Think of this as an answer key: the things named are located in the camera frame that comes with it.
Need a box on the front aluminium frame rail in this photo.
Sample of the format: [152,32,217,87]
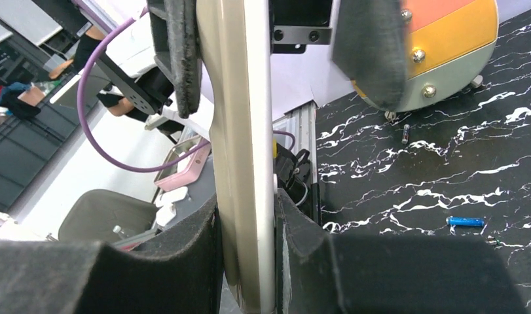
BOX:
[273,100,318,182]

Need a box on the white remote control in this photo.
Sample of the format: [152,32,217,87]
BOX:
[196,1,276,313]

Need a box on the blue battery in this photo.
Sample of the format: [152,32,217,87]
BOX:
[446,217,485,228]

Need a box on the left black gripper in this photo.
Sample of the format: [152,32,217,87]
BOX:
[147,0,408,118]

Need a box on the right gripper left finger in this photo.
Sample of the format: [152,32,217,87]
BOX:
[0,198,223,313]

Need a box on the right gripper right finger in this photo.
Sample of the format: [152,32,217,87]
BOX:
[274,189,526,313]

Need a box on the green battery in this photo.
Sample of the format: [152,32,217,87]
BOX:
[486,235,502,247]

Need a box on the grey chair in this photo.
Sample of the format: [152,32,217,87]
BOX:
[58,189,158,243]

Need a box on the white orange cylinder container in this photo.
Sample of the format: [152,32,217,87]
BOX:
[351,0,500,120]

